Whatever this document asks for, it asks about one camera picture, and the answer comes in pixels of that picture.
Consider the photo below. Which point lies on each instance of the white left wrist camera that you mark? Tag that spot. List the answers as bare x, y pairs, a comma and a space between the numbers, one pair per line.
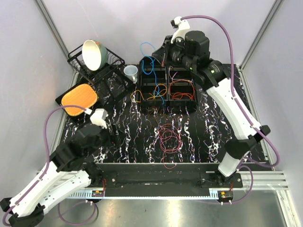
97, 117

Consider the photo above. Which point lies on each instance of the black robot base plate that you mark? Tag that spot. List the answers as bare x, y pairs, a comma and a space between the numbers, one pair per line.
157, 181

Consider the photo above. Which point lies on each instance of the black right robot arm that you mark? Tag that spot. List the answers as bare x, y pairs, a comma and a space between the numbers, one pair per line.
191, 52

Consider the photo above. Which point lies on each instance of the white measuring cup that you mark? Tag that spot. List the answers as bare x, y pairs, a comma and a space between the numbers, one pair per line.
131, 72

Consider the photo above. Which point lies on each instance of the white and green bowl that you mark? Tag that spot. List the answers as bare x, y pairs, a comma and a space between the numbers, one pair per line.
94, 55

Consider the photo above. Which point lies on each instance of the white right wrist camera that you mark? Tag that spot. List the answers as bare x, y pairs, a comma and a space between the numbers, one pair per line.
182, 27

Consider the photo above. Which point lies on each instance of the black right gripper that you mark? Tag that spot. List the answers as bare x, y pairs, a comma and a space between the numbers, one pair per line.
162, 54

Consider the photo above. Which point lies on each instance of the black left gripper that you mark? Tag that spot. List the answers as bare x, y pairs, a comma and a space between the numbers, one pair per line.
114, 140

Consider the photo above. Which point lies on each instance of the black wire dish rack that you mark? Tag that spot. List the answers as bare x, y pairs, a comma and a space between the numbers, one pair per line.
107, 79

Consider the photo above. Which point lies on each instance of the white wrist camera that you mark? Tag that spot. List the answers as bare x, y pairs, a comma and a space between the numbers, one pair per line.
97, 117
182, 27

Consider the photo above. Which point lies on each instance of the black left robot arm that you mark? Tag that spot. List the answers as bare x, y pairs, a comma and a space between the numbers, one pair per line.
66, 172

